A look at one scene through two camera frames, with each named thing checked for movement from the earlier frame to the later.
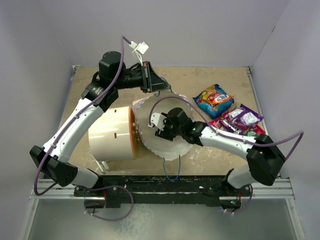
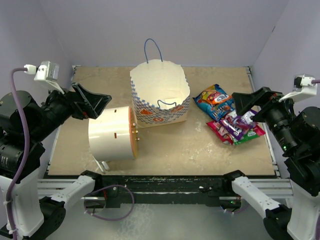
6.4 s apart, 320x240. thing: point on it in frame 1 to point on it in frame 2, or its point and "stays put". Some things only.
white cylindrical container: x=113 y=136 stays put
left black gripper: x=150 y=81 to x=95 y=102
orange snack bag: x=214 y=97 stays put
